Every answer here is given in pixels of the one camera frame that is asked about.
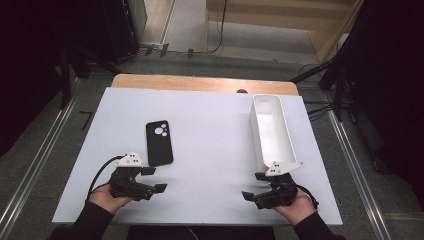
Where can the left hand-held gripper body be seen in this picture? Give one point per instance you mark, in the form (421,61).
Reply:
(125,180)

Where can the white table board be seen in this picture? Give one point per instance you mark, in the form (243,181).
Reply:
(206,116)

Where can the black phone case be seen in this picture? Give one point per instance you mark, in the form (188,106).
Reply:
(159,150)

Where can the black tripod stand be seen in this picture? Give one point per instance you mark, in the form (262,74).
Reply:
(339,86)

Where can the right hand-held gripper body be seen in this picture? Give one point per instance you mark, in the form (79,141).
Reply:
(280,193)

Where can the light wooden shelf unit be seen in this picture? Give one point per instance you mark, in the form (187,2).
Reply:
(266,15)

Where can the black metal stand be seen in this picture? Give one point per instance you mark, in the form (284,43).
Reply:
(66,80)

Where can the person's right hand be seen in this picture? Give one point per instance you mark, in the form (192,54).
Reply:
(300,208)

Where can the person's left hand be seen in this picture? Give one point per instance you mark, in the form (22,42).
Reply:
(103,198)

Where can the black cabinet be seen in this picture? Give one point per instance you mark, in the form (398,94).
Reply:
(120,30)

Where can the metal floor rail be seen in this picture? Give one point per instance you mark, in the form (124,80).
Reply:
(360,173)
(36,160)

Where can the white rectangular plastic bin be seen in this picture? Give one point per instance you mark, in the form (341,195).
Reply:
(273,133)

